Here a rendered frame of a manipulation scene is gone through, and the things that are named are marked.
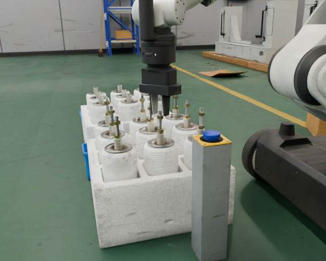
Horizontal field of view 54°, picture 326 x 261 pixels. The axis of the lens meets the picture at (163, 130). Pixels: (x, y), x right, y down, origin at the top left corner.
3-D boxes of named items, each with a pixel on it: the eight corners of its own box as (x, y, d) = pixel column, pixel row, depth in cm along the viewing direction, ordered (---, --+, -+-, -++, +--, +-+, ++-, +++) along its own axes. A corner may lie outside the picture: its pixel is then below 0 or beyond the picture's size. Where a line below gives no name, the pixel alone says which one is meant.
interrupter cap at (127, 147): (115, 142, 92) (115, 140, 92) (137, 146, 88) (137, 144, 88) (98, 151, 85) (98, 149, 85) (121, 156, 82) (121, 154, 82)
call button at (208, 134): (216, 136, 76) (216, 128, 76) (223, 142, 73) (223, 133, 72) (199, 139, 75) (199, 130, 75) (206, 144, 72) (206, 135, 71)
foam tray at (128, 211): (188, 170, 131) (188, 127, 125) (233, 223, 95) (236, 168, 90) (90, 183, 121) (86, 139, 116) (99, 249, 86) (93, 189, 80)
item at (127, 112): (139, 136, 150) (137, 98, 145) (144, 143, 142) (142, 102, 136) (118, 139, 148) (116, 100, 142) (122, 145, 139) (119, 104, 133)
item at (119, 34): (130, 40, 670) (130, 30, 663) (132, 40, 647) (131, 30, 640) (115, 40, 663) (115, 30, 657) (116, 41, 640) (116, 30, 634)
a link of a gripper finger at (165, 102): (161, 116, 85) (160, 93, 83) (167, 114, 88) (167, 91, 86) (166, 117, 84) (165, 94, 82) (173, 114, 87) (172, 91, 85)
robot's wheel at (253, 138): (286, 173, 127) (291, 124, 120) (294, 178, 122) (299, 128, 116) (239, 179, 122) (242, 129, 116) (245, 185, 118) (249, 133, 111)
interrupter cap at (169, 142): (148, 139, 94) (148, 137, 93) (174, 139, 93) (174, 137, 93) (146, 149, 86) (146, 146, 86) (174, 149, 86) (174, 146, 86)
